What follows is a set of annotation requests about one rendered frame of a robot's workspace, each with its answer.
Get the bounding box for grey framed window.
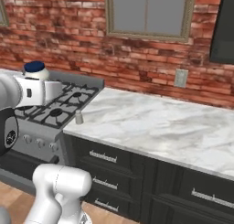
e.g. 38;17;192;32
104;0;197;44
0;0;10;28

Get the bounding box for grey stove knob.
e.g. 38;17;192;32
23;133;33;144
48;142;59;153
36;137;46;149

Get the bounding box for dark drawer front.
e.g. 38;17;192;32
83;189;143;221
178;167;234;218
80;165;144;201
72;136;146;177

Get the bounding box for small grey shaker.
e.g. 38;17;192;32
74;109;85;125

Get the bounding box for grey wall outlet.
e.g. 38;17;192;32
174;69;189;89

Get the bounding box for dark wall cabinet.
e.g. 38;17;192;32
208;0;234;65

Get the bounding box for dark cabinet door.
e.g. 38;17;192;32
148;193;234;224

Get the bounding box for white kettle with blue lid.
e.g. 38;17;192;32
23;60;50;81

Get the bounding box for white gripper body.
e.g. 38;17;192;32
44;80;64;105

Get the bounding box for grey stove with black grates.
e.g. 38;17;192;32
0;68;105;197

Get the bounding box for silver drawer handle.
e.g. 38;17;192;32
93;197;120;213
89;149;119;164
91;176;119;191
190;187;234;210

